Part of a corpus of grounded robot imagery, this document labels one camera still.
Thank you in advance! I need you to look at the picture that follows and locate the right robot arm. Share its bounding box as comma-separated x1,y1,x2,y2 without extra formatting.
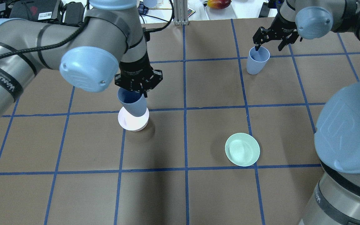
252,0,360,225

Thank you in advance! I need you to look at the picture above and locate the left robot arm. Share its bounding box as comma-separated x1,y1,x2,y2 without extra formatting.
0,0,163,117

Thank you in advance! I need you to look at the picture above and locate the white remote control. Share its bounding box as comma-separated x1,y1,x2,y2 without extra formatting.
187,7,196,17

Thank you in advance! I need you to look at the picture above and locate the black power adapter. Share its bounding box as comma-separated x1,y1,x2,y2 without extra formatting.
258,1,273,18

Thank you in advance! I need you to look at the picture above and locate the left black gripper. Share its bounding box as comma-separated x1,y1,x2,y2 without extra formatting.
114,56,163,98

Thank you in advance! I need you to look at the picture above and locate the aluminium frame post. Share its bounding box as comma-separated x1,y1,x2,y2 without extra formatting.
172,0,189,26

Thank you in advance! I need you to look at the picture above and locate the pink bowl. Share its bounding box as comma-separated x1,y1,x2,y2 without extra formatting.
118,107,149,132

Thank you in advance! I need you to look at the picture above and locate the blue cup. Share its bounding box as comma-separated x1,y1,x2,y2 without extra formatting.
117,88,147,117
246,47,271,75

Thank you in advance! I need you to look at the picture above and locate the red yellow mango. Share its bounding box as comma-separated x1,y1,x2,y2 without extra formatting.
206,0,232,10

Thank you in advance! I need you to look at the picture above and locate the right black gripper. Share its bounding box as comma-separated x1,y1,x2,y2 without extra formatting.
252,13,299,51

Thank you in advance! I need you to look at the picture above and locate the green bowl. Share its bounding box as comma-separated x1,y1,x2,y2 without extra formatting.
224,133,261,167

